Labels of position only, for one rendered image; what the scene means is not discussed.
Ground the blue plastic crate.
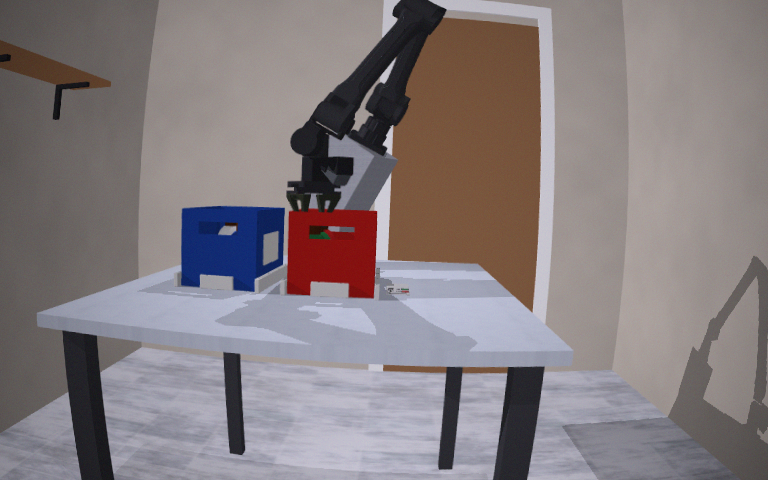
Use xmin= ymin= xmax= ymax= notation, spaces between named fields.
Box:
xmin=181 ymin=206 xmax=285 ymax=292

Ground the red plastic crate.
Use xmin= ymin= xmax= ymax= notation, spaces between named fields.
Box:
xmin=287 ymin=209 xmax=377 ymax=298

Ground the white paper strip with printed marks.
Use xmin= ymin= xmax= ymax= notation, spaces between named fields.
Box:
xmin=386 ymin=283 xmax=410 ymax=295

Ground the white bottle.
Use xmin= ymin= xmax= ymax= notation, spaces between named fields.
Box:
xmin=218 ymin=222 xmax=236 ymax=235

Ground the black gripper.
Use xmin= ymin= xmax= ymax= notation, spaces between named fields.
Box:
xmin=286 ymin=156 xmax=341 ymax=213

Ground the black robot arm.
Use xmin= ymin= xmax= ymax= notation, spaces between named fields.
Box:
xmin=290 ymin=0 xmax=447 ymax=186

